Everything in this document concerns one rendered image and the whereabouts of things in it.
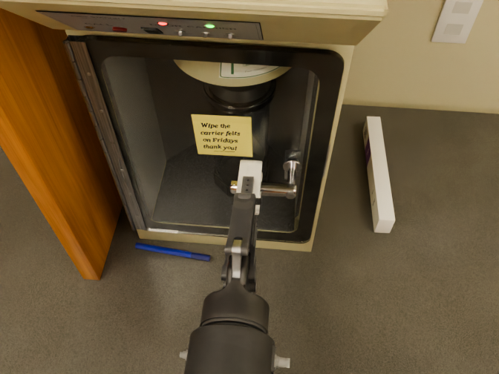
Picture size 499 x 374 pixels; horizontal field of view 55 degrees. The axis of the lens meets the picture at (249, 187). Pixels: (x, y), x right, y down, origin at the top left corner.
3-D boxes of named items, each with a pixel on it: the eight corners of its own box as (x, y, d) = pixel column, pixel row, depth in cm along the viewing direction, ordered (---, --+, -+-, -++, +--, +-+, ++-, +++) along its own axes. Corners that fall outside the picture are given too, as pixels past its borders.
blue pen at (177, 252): (134, 246, 87) (209, 260, 85) (136, 241, 88) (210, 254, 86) (135, 249, 88) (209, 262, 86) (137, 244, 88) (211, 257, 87)
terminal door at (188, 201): (137, 225, 85) (70, 33, 53) (310, 240, 83) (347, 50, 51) (137, 229, 84) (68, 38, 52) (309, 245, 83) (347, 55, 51)
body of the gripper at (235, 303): (267, 350, 55) (272, 277, 61) (266, 323, 48) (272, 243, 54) (203, 346, 56) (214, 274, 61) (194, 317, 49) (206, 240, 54)
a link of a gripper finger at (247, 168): (235, 204, 62) (235, 201, 61) (240, 162, 66) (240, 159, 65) (258, 205, 61) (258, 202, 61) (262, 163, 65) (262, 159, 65)
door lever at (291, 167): (234, 168, 68) (233, 156, 66) (301, 171, 67) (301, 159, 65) (229, 198, 65) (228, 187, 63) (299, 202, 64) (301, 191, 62)
